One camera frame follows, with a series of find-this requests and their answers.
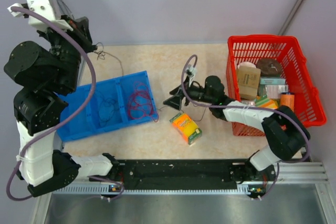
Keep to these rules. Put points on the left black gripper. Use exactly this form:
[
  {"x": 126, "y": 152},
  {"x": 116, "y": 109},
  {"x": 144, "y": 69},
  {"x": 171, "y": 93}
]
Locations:
[{"x": 80, "y": 32}]

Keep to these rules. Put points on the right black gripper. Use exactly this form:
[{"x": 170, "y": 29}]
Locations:
[{"x": 175, "y": 101}]

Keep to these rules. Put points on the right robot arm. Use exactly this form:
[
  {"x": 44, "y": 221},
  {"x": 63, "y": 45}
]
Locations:
[{"x": 284, "y": 132}]

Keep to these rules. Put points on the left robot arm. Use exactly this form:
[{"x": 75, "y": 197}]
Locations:
[{"x": 46, "y": 76}]

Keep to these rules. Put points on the orange sponge package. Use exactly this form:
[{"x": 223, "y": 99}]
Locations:
[{"x": 187, "y": 127}]

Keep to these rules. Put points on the brown cardboard box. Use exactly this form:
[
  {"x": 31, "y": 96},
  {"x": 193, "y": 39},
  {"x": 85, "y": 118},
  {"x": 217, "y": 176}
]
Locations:
[{"x": 248, "y": 80}]

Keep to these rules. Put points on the teal small box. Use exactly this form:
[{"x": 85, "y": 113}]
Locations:
[{"x": 272, "y": 81}]

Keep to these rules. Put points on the blue plastic bin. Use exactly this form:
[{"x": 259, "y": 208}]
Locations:
[{"x": 117, "y": 103}]

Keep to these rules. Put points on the striped sponge in basket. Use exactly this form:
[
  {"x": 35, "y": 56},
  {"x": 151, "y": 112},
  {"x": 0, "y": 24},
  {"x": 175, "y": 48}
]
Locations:
[{"x": 265, "y": 102}]

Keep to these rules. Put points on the brown round lid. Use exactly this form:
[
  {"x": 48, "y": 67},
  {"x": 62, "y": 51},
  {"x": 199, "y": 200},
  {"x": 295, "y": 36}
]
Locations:
[{"x": 269, "y": 67}]

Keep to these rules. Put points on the orange cylindrical can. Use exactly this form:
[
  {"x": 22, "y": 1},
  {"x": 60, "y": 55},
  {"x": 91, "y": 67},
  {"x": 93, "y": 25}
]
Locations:
[{"x": 288, "y": 99}]

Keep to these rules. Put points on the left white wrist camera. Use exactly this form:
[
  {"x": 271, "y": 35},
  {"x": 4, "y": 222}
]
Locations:
[{"x": 48, "y": 9}]

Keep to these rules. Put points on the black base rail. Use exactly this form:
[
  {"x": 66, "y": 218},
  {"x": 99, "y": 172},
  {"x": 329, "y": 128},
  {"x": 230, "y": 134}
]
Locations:
[{"x": 187, "y": 174}]

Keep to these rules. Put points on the aluminium frame rail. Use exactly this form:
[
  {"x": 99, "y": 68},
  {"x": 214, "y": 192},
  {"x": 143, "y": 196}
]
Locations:
[{"x": 289, "y": 174}]

